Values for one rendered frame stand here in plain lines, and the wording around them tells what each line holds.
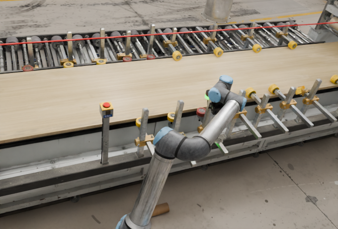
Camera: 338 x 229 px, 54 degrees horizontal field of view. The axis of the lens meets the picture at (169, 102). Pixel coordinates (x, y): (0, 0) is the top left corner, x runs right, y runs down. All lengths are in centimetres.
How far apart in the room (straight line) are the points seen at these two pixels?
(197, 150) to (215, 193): 167
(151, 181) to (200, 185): 157
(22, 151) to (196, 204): 156
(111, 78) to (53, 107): 56
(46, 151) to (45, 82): 58
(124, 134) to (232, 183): 132
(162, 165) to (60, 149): 102
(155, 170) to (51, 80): 138
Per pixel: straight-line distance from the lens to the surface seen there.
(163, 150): 164
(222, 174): 341
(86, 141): 250
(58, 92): 266
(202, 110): 260
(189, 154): 161
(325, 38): 485
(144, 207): 182
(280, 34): 403
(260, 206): 333
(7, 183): 237
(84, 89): 268
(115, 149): 259
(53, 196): 292
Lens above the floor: 254
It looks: 39 degrees down
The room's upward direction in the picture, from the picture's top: 10 degrees clockwise
